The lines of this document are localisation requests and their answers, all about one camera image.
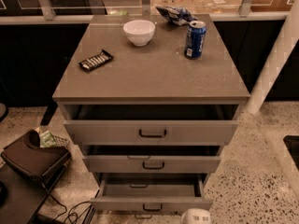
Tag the black folded device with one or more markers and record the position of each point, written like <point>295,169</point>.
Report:
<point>27,158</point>

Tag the grey drawer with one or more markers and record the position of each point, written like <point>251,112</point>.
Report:
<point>152,159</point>
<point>151,125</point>
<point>151,193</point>

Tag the grey bottom drawer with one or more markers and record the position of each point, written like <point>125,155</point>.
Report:
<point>151,193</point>

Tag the grey drawer cabinet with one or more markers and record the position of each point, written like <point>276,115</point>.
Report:
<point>156,74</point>

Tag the grey top drawer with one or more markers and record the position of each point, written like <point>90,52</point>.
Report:
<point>151,125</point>

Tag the blue soda can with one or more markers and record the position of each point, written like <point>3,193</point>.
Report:
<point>195,38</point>

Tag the wire basket with green packet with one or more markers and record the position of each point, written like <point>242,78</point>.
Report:
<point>47,139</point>

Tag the black snack bar packet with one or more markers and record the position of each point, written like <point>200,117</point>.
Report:
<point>96,61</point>

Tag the white bowl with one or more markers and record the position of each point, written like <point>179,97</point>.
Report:
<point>139,32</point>

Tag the grey middle drawer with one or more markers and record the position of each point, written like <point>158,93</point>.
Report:
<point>152,159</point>

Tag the white diagonal post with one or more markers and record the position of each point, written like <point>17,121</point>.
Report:
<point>278,56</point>

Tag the black side table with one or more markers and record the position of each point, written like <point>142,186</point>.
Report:
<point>23,201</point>

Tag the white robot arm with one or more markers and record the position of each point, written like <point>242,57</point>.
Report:
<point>195,216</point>

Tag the blue white chip bag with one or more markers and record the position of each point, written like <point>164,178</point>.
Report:
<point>176,15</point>

